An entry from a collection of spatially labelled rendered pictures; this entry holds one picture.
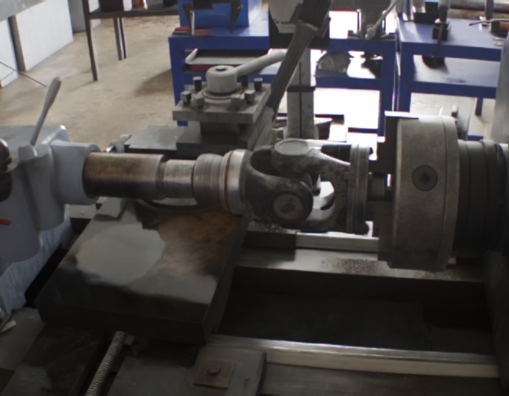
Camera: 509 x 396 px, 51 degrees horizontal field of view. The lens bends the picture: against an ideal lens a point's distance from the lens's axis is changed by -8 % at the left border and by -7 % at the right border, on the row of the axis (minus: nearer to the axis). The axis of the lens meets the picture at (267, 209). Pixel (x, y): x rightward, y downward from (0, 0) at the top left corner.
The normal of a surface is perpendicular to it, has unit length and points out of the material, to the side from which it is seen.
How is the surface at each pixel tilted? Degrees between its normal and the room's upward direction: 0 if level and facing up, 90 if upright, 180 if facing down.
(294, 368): 0
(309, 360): 48
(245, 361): 0
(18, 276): 90
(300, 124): 90
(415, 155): 35
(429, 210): 72
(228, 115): 90
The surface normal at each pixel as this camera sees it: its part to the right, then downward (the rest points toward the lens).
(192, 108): -0.04, -0.84
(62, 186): -0.15, 0.45
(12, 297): 0.98, 0.07
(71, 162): -0.11, -0.31
